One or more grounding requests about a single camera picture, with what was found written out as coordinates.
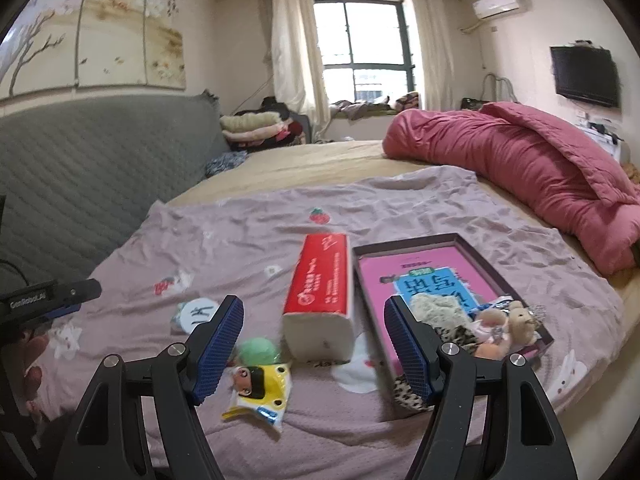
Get leopard print cloth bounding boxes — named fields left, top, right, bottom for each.
left=392, top=322, right=481, bottom=413

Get yellow cartoon packet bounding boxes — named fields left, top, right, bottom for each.
left=221, top=362, right=292, bottom=428

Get dark shallow cardboard box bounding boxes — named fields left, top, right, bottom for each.
left=351, top=232, right=555, bottom=413

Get clothes on windowsill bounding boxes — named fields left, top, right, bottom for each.
left=330, top=91, right=423, bottom=122

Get white air conditioner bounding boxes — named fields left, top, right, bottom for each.
left=472, top=0, right=522, bottom=21

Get dark chair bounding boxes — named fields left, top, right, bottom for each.
left=290, top=114, right=313, bottom=146

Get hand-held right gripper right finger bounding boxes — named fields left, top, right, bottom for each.
left=383, top=295, right=581, bottom=480

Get red tissue pack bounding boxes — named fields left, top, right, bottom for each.
left=281, top=232, right=357, bottom=363

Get black cable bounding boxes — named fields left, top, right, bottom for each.
left=0, top=258, right=28, bottom=288

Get pink book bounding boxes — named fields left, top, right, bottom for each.
left=359, top=246, right=538, bottom=386

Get person's left hand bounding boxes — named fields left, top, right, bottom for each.
left=22, top=332, right=53, bottom=378

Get green round sponge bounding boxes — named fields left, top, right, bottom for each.
left=235, top=338, right=282, bottom=367

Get black wall television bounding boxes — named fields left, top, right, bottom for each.
left=550, top=45, right=621, bottom=108

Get peach soft doll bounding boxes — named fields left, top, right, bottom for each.
left=470, top=307, right=513, bottom=361

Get mauve printed blanket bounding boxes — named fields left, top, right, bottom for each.
left=0, top=167, right=626, bottom=480

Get flower wall painting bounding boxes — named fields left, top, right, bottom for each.
left=0, top=0, right=187, bottom=101

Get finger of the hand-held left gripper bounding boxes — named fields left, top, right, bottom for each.
left=0, top=278, right=102, bottom=323

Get pile of folded blankets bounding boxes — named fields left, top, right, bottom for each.
left=220, top=110, right=296, bottom=153

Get window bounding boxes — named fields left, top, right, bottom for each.
left=312, top=0, right=418, bottom=111

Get dark patterned cloth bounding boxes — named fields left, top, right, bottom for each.
left=205, top=150, right=249, bottom=178

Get black garment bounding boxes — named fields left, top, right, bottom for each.
left=235, top=96, right=293, bottom=118

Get grey quilted headboard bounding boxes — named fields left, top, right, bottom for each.
left=0, top=91, right=231, bottom=291

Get white cabinet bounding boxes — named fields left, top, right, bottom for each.
left=575, top=115, right=626, bottom=161

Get pink quilt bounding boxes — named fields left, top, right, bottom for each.
left=381, top=101, right=640, bottom=276

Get white-lidded bottle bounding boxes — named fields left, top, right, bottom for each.
left=172, top=298, right=221, bottom=336

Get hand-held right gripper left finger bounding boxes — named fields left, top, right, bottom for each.
left=55, top=294, right=246, bottom=480

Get small bear keychain plush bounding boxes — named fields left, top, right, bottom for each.
left=505, top=305, right=541, bottom=348

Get cream curtain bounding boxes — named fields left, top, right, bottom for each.
left=267, top=0, right=332, bottom=143
left=405, top=0, right=458, bottom=111

